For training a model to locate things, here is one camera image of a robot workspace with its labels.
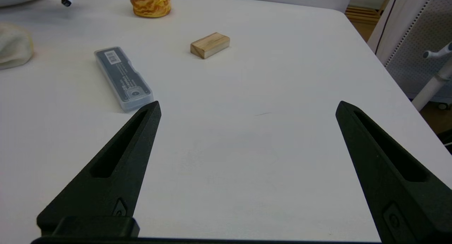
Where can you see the brown cream puff pastry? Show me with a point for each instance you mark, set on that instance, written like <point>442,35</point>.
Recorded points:
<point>150,3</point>

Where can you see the white desk leg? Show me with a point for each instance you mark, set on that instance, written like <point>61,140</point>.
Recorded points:
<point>432,87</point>

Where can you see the pale round bread bun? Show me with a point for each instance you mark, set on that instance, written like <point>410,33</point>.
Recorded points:
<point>13,46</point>

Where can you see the white perforated partition panel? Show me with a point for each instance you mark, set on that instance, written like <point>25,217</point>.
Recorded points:
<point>413,35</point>

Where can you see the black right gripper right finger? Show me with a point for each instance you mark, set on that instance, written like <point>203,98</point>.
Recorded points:
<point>406,187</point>

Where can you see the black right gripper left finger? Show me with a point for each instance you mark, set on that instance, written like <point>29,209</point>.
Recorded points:
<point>116,177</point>

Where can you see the grey transparent pencil lead case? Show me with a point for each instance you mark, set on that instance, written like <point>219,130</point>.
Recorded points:
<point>123,78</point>

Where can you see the small wooden block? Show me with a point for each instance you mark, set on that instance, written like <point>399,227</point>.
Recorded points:
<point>210,44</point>

